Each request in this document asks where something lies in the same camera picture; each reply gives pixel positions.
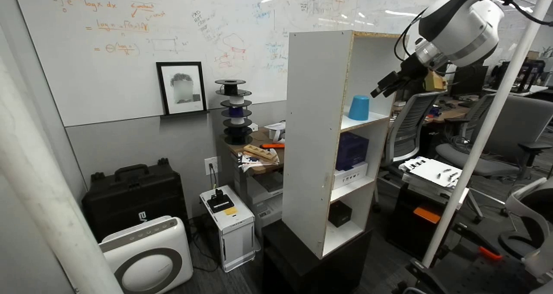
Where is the grey mesh office chair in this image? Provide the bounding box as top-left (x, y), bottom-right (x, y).
top-left (372, 91), bottom-right (446, 213)

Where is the white air purifier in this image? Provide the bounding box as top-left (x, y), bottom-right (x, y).
top-left (99, 216), bottom-right (194, 294)

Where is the light blue cup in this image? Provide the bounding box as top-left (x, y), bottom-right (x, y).
top-left (348, 95), bottom-right (370, 121)

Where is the stack of white papers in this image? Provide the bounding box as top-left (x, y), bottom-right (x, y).
top-left (399, 156), bottom-right (470, 201)

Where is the black device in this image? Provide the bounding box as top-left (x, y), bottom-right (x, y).
top-left (207, 189), bottom-right (235, 214)

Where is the wooden desk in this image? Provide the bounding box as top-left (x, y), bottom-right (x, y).
top-left (222, 127), bottom-right (286, 176)

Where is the orange handle clamp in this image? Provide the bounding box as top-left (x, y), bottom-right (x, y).
top-left (478, 246), bottom-right (504, 262)

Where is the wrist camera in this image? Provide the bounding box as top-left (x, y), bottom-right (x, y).
top-left (423, 71), bottom-right (448, 92)

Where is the black hard case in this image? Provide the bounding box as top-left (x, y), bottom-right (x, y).
top-left (81, 157), bottom-right (190, 243)

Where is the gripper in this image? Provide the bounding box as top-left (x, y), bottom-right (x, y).
top-left (370, 54), bottom-right (431, 99)

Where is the white flat box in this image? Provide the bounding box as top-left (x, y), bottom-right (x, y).
top-left (333, 161), bottom-right (369, 190)

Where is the grey printer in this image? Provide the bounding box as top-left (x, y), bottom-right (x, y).
top-left (246, 172), bottom-right (284, 232)

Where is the white cabinet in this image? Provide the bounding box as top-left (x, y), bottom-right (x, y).
top-left (282, 30), bottom-right (402, 260)

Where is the dark blue box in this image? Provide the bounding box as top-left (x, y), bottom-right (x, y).
top-left (335, 132), bottom-right (370, 172)

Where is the heap of papers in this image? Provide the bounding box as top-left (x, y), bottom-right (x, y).
top-left (237, 149), bottom-right (280, 173)

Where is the wooden block piece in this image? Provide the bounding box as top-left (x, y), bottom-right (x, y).
top-left (243, 144), bottom-right (279, 163)

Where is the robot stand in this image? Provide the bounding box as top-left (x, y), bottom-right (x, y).
top-left (392, 225), bottom-right (553, 294)

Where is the black box with orange label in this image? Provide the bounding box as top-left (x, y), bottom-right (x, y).
top-left (386, 184), bottom-right (458, 261)

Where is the whiteboard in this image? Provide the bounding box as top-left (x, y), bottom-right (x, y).
top-left (11, 0), bottom-right (553, 128)

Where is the white computer case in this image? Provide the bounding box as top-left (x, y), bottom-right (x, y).
top-left (199, 185), bottom-right (256, 273)

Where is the stack of filament spools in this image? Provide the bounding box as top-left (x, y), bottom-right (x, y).
top-left (215, 79), bottom-right (254, 146)

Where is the black framed picture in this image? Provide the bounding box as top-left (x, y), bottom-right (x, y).
top-left (156, 61), bottom-right (208, 116)

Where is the white stand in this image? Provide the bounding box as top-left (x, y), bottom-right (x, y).
top-left (0, 56), bottom-right (125, 294)
top-left (421, 0), bottom-right (553, 268)

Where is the black low cabinet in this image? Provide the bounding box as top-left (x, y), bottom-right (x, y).
top-left (261, 218), bottom-right (374, 294)

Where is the small black box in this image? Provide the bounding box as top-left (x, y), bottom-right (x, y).
top-left (328, 200), bottom-right (353, 228)

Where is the grey padded office chair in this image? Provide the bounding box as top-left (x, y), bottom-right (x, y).
top-left (435, 93), bottom-right (553, 224)

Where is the monitor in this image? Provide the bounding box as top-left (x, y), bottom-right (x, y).
top-left (449, 64), bottom-right (489, 98)

